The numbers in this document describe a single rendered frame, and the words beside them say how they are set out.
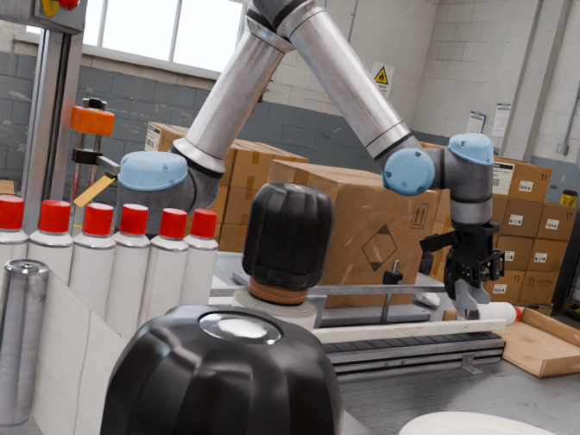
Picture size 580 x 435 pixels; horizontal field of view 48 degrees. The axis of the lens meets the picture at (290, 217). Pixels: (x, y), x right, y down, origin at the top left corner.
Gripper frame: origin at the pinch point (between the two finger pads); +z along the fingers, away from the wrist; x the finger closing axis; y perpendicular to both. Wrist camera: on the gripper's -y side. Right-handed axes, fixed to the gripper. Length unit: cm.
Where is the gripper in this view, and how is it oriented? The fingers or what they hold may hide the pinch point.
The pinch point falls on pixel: (462, 309)
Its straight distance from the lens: 133.7
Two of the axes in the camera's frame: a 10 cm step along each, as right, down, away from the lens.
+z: 0.9, 9.3, 3.6
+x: 8.3, -2.8, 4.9
